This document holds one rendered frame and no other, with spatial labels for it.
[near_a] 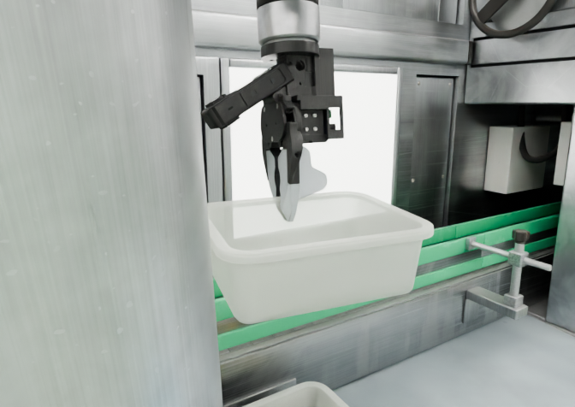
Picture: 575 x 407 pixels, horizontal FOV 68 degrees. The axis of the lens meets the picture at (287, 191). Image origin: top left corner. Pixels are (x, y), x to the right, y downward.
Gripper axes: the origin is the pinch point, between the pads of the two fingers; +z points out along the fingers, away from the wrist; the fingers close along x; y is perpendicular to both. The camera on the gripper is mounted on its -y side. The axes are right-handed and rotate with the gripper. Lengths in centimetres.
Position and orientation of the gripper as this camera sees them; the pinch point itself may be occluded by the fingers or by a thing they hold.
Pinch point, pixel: (282, 211)
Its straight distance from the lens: 53.4
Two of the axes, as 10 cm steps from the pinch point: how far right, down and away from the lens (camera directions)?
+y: 9.1, -0.9, 4.1
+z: 0.5, 9.9, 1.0
